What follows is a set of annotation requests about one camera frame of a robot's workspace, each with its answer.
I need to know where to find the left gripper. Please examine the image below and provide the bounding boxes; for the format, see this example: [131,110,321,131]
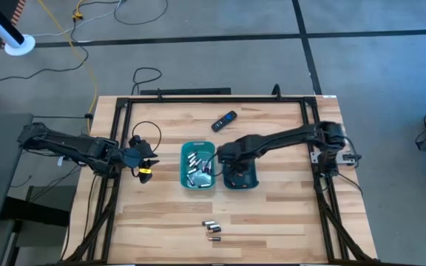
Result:
[118,139,160,185]

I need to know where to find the black remote control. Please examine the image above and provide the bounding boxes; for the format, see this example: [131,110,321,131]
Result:
[210,110,238,133]

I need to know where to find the black looped gripper cable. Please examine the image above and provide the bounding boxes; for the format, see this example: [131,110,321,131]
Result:
[131,120,163,153]

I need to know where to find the black floor cable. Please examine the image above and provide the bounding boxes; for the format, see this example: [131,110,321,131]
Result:
[112,0,169,26]
[131,66,163,96]
[0,18,89,84]

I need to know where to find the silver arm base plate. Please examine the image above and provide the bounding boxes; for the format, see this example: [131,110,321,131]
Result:
[309,151,358,164]

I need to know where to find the orange black striped board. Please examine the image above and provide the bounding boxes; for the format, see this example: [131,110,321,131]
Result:
[1,0,27,27]

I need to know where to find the black power strip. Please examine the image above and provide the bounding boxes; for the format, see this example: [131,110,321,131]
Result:
[140,87,232,96]

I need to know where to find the blue-grey plastic bin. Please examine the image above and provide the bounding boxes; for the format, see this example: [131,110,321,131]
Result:
[221,142,260,191]

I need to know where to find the grey side desk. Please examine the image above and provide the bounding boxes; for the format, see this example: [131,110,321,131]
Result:
[0,112,34,227]

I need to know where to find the white pole round base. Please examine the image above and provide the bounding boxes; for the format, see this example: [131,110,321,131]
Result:
[0,0,36,58]

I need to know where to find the teal green plastic bin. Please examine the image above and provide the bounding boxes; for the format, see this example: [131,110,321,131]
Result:
[180,140,217,191]

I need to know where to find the black aluminium table frame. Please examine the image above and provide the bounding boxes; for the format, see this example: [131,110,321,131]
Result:
[59,94,379,266]

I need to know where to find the yellow floor cable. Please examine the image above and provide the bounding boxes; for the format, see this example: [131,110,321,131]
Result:
[37,0,98,116]

